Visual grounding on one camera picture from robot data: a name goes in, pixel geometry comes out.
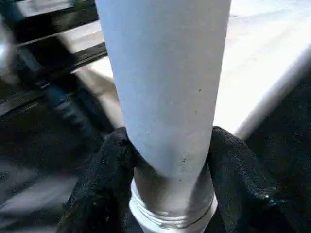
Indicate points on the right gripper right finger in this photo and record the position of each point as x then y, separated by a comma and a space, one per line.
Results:
243, 189

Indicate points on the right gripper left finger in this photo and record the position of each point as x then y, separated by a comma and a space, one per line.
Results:
102, 194

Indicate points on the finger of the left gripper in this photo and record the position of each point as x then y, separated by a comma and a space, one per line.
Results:
65, 106

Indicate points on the white plastic table leg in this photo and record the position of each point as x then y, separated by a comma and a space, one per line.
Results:
165, 85

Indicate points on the white plastic table top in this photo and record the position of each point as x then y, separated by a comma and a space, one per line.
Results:
255, 60

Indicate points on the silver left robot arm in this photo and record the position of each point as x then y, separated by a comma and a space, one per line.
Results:
7, 48

